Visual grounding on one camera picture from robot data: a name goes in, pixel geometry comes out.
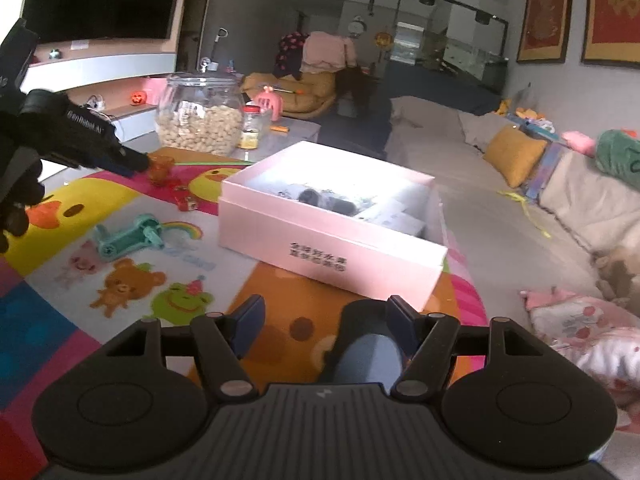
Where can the orange pumpkin lantern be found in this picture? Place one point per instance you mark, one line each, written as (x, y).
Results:
(139, 98)

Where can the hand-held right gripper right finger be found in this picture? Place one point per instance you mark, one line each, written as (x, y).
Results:
(401, 322)

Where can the black television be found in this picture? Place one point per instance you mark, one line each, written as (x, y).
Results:
(100, 0)

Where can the cartoon play mat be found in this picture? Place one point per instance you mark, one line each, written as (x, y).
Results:
(125, 285)

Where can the small red toy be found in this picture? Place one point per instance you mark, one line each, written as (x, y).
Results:
(185, 202)

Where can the pink cardboard box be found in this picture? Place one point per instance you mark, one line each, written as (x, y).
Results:
(325, 255)

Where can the yellow bean bag chair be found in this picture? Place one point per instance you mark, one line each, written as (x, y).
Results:
(300, 95)

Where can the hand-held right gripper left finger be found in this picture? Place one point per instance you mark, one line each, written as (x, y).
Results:
(250, 325)

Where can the yellow ribbon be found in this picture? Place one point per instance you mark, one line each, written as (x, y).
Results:
(525, 205)

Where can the yellow plush toys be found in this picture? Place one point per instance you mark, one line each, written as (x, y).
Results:
(525, 115)

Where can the glass jar of peanuts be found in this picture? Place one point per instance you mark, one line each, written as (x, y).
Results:
(200, 120)

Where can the black rounded device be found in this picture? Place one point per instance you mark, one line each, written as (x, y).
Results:
(325, 200)

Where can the green plastic toy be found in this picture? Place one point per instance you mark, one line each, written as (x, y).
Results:
(131, 237)

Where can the beige sofa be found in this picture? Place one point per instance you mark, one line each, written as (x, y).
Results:
(475, 170)

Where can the person's left hand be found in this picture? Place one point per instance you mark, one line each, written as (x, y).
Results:
(17, 200)

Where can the brown plush toy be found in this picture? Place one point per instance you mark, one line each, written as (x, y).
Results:
(620, 272)

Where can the orange brown toy figure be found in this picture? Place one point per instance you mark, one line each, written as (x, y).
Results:
(161, 167)

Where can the pink plastic toy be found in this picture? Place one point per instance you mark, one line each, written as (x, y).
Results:
(267, 102)

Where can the green plush toy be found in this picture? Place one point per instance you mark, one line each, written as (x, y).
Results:
(620, 160)

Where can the white wall clock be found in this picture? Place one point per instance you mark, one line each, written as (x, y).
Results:
(357, 26)

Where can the framed wall picture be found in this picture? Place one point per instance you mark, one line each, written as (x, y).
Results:
(612, 10)
(545, 10)

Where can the white tv shelf unit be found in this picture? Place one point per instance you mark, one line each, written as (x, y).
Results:
(100, 75)

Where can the white stick vacuum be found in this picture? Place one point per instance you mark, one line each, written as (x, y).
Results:
(216, 47)

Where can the pile of clothes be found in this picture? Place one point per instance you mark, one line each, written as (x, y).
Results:
(320, 52)

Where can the dark blue cylinder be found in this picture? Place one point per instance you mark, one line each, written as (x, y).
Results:
(362, 355)

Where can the orange wall ornament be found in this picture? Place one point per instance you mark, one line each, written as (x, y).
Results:
(383, 39)

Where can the yellow cushion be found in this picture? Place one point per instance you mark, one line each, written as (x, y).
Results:
(515, 155)

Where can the iridescent gift box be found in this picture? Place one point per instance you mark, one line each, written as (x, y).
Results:
(542, 165)

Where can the floral pink blanket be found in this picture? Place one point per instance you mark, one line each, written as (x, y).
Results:
(590, 340)

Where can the small lidded plastic jar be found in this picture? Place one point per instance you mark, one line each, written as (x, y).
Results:
(252, 127)

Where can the pink plush toy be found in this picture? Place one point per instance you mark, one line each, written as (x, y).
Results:
(577, 142)

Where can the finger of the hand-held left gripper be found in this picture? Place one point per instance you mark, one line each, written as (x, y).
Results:
(132, 161)

